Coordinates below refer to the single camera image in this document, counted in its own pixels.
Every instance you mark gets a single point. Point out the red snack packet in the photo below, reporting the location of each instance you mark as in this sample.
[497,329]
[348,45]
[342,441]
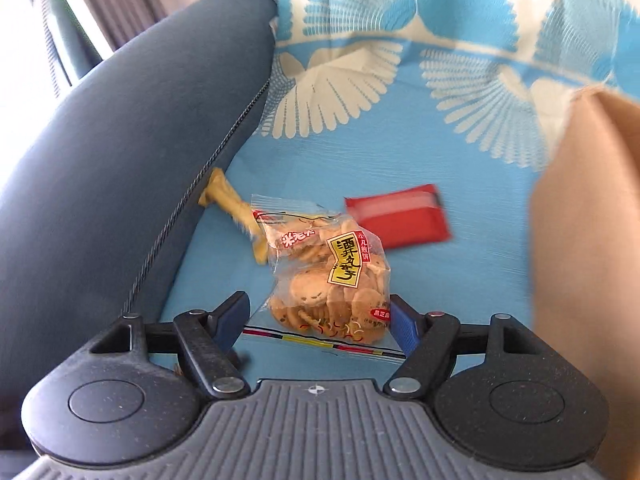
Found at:
[400,220]

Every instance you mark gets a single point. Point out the grey pleated curtain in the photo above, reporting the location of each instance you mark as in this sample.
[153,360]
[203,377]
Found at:
[125,5]

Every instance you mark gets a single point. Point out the yellow snack packet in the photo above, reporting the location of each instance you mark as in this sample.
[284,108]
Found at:
[230,205]

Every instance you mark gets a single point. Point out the brown cardboard box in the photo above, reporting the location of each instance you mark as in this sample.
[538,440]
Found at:
[590,240]

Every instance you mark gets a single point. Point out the blue white fan-print cloth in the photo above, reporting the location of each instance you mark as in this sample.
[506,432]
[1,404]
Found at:
[380,135]

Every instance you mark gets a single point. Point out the clear bag of round crackers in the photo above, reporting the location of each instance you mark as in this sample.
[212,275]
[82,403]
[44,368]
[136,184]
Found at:
[320,275]

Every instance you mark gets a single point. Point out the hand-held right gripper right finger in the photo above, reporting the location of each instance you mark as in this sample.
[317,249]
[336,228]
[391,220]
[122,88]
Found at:
[406,325]

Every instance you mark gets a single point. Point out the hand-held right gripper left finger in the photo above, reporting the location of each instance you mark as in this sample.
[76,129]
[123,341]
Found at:
[235,317]

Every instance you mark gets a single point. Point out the dark blue sofa armrest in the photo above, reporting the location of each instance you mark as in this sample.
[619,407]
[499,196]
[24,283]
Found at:
[110,160]

